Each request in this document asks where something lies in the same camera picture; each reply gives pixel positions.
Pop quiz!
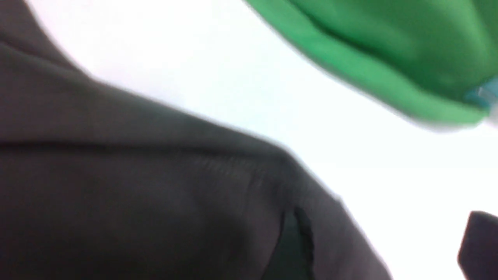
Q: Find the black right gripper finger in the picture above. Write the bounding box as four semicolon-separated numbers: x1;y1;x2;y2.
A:
458;211;498;280

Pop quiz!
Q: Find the gray long sleeve shirt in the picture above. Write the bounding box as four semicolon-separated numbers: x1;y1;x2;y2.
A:
0;0;391;280

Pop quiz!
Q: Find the blue binder clip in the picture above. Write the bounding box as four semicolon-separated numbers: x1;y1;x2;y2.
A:
465;76;498;110

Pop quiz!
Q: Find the green backdrop cloth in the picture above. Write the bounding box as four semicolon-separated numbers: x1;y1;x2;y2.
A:
248;0;498;126

